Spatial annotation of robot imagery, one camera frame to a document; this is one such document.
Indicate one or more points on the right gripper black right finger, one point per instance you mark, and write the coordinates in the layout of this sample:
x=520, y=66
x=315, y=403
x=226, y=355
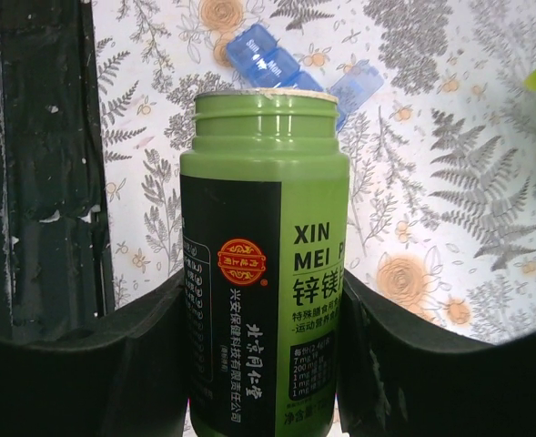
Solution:
x=400, y=375

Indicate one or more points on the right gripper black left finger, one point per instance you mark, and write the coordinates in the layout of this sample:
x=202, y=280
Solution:
x=122, y=375

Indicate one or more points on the blue weekly pill organizer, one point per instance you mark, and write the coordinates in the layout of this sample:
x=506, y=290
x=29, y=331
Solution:
x=257, y=57

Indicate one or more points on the green pill bottle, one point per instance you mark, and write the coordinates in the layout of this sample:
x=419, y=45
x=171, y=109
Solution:
x=264, y=202

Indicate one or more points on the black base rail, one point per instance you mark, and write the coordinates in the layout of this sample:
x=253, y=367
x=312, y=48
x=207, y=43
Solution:
x=55, y=262

